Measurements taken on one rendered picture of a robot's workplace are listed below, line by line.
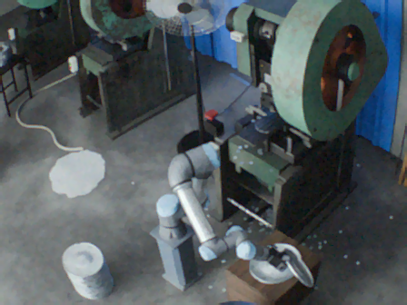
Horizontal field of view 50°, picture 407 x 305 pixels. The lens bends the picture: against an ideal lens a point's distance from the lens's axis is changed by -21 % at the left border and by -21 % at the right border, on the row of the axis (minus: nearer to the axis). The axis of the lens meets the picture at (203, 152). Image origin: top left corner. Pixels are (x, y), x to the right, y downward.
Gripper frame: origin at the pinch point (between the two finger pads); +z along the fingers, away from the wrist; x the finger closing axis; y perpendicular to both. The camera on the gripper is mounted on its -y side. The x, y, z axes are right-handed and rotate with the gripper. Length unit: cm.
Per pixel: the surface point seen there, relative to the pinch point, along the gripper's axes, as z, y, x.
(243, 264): 8.2, 25.7, 23.1
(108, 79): -7, 220, 14
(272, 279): 12.1, 6.4, 17.6
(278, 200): 21, 46, -11
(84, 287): -39, 67, 100
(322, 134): -7, 27, -57
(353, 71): -15, 26, -95
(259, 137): 2, 68, -32
